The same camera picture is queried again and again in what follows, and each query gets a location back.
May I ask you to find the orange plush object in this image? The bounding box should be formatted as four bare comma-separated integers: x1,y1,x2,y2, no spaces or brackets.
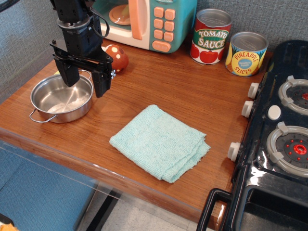
0,214,19,231

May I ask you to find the brown toy mushroom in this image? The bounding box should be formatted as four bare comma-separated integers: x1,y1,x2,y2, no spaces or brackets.
102,44,129,73

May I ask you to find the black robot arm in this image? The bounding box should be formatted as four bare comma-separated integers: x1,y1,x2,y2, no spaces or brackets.
50,0,115,98

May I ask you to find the small steel pot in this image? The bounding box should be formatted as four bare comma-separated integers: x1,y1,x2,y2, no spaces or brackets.
29,70,94,123

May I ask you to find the light blue cloth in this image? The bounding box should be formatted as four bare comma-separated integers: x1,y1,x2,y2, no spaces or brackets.
109,104,210,183

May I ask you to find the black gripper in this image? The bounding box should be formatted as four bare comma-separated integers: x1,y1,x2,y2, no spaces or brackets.
50,16,115,98

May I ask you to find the black toy stove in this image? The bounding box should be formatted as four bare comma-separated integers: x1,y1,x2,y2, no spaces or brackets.
197,40,308,231

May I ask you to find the tomato sauce can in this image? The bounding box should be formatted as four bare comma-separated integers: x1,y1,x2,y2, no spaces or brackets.
190,8,232,64

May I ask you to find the pineapple slices can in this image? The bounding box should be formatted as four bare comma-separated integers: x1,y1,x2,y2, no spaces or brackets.
225,32,269,77

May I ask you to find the teal toy microwave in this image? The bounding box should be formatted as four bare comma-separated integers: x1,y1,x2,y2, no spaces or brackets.
93,0,197,53

